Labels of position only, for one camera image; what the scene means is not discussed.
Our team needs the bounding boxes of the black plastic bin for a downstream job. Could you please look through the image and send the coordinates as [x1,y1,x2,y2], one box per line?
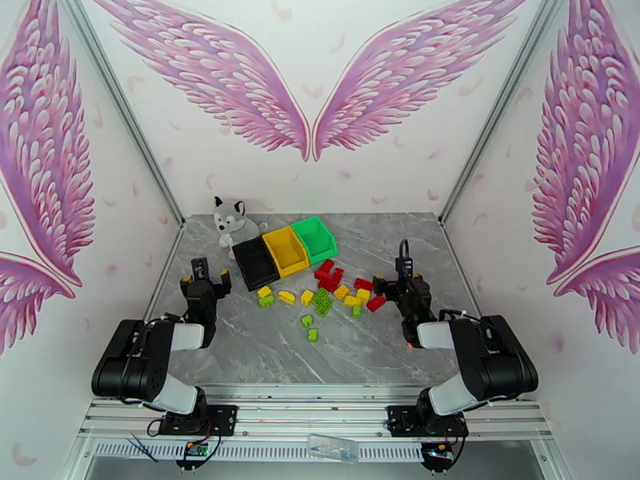
[231,235,281,293]

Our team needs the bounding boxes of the grey husky plush toy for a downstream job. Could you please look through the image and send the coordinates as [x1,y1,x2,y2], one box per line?
[213,195,269,248]

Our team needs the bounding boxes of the yellow plastic bin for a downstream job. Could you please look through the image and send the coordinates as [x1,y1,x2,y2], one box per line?
[262,226,311,278]

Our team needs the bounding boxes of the green plastic bin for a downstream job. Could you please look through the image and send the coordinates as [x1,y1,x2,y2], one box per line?
[290,216,338,266]

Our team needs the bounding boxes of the clear plastic bag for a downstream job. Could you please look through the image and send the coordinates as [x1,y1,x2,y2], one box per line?
[308,433,360,465]

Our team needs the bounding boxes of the left aluminium table edge rail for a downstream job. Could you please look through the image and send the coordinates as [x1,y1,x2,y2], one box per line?
[142,226,187,322]

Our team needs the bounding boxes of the aluminium table edge rail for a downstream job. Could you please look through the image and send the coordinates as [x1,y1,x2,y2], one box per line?
[142,226,187,322]
[441,222,483,317]

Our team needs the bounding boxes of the right aluminium table edge rail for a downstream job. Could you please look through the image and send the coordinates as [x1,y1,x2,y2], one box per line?
[441,222,483,317]

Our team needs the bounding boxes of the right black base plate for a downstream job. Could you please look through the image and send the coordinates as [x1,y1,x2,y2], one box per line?
[387,404,470,438]

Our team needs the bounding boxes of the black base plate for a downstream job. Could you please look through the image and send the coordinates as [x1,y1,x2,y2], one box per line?
[158,404,238,437]
[387,404,470,438]

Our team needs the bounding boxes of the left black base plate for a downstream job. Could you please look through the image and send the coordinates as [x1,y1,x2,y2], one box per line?
[158,404,238,437]

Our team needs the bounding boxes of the aluminium rail frame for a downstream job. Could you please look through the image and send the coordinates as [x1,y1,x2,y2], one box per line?
[77,383,556,445]

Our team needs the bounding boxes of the perforated white cable tray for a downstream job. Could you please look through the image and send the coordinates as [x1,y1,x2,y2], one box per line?
[92,439,426,463]

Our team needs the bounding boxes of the left aluminium corner post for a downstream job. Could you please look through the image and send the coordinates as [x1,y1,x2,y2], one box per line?
[54,0,186,229]

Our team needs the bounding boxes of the aluminium corner post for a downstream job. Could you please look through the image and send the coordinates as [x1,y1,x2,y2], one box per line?
[438,0,572,227]
[54,0,186,229]

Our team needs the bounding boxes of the right aluminium corner post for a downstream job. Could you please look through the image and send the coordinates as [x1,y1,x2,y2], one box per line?
[438,0,572,227]

